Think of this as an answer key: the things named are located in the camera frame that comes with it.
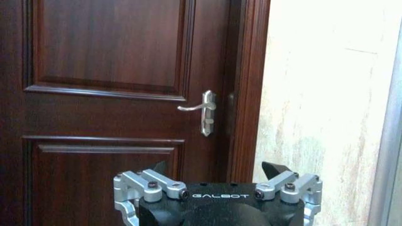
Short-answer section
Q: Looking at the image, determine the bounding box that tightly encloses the dark brown wooden door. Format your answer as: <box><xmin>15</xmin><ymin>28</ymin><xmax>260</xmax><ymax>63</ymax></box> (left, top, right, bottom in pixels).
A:
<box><xmin>0</xmin><ymin>0</ymin><xmax>232</xmax><ymax>226</ymax></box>

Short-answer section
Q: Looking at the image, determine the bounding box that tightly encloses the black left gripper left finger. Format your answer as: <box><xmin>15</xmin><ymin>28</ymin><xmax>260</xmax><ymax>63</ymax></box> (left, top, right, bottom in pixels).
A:
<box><xmin>113</xmin><ymin>160</ymin><xmax>191</xmax><ymax>226</ymax></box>

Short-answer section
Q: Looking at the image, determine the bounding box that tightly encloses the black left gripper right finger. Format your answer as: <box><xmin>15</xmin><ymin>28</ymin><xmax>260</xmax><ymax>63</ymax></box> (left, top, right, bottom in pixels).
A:
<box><xmin>254</xmin><ymin>161</ymin><xmax>323</xmax><ymax>226</ymax></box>

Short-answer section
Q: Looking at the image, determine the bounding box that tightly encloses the grey metal frame post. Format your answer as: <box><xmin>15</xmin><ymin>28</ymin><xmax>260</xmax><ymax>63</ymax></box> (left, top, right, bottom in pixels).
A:
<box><xmin>366</xmin><ymin>23</ymin><xmax>402</xmax><ymax>226</ymax></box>

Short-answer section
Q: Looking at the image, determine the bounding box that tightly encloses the silver door lever handle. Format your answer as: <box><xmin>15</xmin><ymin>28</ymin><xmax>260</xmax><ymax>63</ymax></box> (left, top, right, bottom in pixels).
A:
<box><xmin>176</xmin><ymin>89</ymin><xmax>216</xmax><ymax>137</ymax></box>

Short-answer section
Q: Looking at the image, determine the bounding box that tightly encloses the dark brown door frame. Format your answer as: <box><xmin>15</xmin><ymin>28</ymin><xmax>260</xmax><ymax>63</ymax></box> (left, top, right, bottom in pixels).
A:
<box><xmin>222</xmin><ymin>0</ymin><xmax>271</xmax><ymax>184</ymax></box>

